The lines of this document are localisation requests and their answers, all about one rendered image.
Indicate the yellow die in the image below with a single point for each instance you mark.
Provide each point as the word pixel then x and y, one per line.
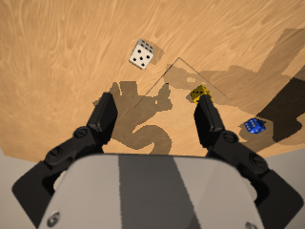
pixel 198 92

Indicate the blue die with white pips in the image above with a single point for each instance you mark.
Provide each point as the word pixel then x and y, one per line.
pixel 254 126

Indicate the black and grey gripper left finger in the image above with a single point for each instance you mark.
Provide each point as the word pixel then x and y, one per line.
pixel 34 189

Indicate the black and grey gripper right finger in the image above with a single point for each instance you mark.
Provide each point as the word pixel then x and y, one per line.
pixel 277 201

